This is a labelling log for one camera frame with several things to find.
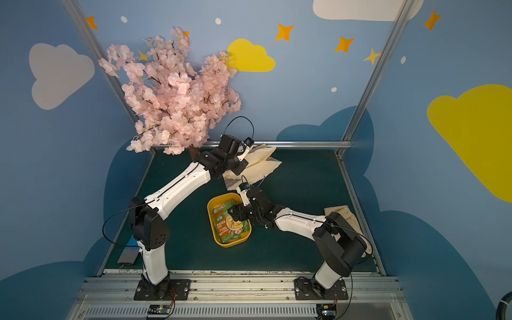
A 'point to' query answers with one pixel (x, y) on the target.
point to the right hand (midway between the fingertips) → (236, 206)
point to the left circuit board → (158, 309)
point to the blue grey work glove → (130, 252)
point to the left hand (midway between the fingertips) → (240, 155)
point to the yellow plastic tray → (217, 200)
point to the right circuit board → (326, 311)
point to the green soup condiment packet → (226, 228)
